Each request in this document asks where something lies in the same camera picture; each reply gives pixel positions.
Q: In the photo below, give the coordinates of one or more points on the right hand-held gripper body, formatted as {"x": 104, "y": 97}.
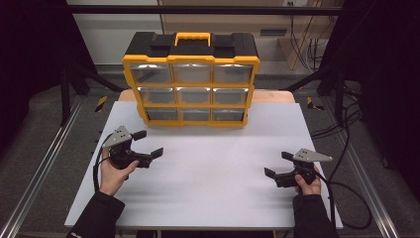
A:
{"x": 303, "y": 168}

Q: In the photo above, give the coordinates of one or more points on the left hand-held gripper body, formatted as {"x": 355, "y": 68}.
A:
{"x": 122, "y": 155}

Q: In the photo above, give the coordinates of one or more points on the grid of clear plastic drawers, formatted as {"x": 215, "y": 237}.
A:
{"x": 193, "y": 95}

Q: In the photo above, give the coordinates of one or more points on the yellow and black organizer case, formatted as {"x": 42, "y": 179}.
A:
{"x": 191, "y": 59}

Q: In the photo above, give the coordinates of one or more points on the person's right hand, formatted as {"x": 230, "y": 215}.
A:
{"x": 312, "y": 188}

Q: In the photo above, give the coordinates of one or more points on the person's left hand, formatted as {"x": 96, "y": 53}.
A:
{"x": 112, "y": 178}

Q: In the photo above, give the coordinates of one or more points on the yellow and black hazard tape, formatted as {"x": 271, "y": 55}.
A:
{"x": 313, "y": 103}
{"x": 101, "y": 103}

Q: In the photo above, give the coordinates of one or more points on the wooden table board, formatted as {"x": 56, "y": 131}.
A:
{"x": 274, "y": 96}

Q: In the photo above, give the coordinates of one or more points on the white cabinet panel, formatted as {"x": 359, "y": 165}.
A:
{"x": 115, "y": 33}

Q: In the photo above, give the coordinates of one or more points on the dark curtain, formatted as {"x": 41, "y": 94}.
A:
{"x": 386, "y": 82}
{"x": 26, "y": 59}

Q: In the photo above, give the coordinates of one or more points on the aluminium floor rail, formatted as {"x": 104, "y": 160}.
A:
{"x": 363, "y": 172}
{"x": 43, "y": 165}

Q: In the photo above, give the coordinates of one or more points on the black metal stand frame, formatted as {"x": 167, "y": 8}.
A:
{"x": 338, "y": 92}
{"x": 66, "y": 95}

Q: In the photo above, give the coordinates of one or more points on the black horizontal frame bar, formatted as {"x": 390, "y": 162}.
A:
{"x": 198, "y": 9}

